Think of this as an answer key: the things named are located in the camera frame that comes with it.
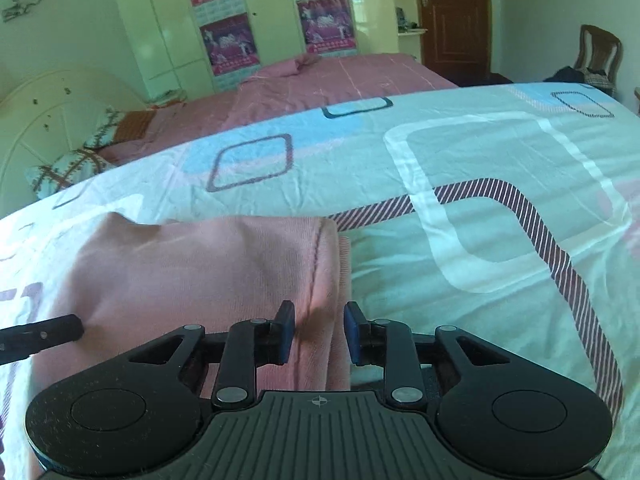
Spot dark clothes pile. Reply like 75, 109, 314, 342
542, 65, 617, 94

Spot wooden chair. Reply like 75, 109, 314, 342
572, 24, 625, 96

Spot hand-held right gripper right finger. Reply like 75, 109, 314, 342
344, 301, 512, 406

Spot corner wall shelf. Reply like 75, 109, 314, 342
390, 0, 429, 57

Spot teal patterned pillow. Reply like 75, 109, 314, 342
25, 149, 117, 202
89, 106, 127, 150

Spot pink wardrobe poster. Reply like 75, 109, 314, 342
199, 12, 262, 68
296, 0, 358, 56

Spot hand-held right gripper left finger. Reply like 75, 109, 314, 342
127, 300, 297, 410

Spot pale green wardrobe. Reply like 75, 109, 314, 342
107, 0, 402, 102

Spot patterned light bed sheet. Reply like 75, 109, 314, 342
0, 82, 640, 480

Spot pink bed sheet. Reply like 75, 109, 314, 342
100, 53, 459, 167

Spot pink knit garment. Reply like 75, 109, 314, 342
15, 212, 353, 480

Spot brown wooden door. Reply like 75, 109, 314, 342
412, 0, 494, 87

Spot cream arched headboard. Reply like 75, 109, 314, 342
0, 69, 152, 204

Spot orange brown cushion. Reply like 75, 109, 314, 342
114, 110, 160, 143

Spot metal wall decoration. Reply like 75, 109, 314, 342
0, 0, 47, 24

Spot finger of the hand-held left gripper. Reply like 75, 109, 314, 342
0, 314, 85, 366

